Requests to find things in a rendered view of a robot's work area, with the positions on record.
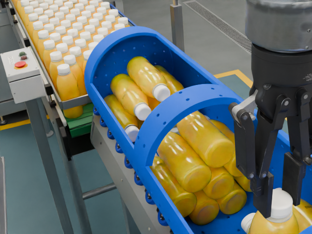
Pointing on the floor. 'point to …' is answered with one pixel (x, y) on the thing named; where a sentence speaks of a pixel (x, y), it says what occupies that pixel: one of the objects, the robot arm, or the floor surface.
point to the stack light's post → (177, 26)
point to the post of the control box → (48, 164)
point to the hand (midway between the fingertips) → (277, 185)
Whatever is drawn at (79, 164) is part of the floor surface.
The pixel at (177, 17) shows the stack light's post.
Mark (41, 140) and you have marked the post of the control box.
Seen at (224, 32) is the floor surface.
